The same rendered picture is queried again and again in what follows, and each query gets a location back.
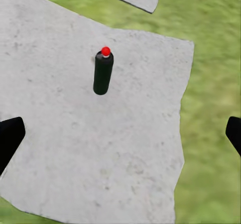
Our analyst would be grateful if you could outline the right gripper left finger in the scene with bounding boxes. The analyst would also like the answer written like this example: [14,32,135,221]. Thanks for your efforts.
[0,117,26,176]

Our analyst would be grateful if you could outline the pesticide atomizer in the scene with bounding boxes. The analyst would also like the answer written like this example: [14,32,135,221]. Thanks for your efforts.
[93,47,114,94]

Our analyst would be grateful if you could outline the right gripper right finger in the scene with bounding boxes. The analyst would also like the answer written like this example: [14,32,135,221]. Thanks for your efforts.
[225,116,241,156]

